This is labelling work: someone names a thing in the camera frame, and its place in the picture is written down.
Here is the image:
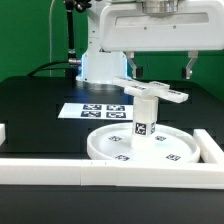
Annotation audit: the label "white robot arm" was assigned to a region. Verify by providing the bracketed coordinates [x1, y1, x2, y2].
[79, 0, 224, 88]

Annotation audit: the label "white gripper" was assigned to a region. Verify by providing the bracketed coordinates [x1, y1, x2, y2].
[100, 0, 224, 80]

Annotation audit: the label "white marker sheet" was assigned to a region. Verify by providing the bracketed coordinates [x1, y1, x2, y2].
[58, 103, 133, 120]

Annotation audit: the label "white left fence rail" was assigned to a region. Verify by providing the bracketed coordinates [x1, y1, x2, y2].
[0, 124, 6, 146]

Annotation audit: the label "white right fence rail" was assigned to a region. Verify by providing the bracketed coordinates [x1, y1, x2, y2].
[193, 129, 224, 165]

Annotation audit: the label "grey thin cable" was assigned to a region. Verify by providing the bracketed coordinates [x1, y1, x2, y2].
[48, 0, 57, 78]

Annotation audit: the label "white cross-shaped table base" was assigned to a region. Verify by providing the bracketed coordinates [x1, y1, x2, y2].
[113, 77, 188, 103]

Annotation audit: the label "white front fence rail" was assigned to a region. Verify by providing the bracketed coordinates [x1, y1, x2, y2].
[0, 158, 224, 189]

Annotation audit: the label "white round table top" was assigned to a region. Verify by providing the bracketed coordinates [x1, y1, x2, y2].
[87, 122, 200, 163]

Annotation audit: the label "black cables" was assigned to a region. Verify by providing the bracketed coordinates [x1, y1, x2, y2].
[27, 60, 82, 78]

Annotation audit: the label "white fence rail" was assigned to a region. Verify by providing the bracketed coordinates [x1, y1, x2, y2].
[0, 158, 224, 189]
[0, 124, 6, 146]
[193, 129, 224, 165]

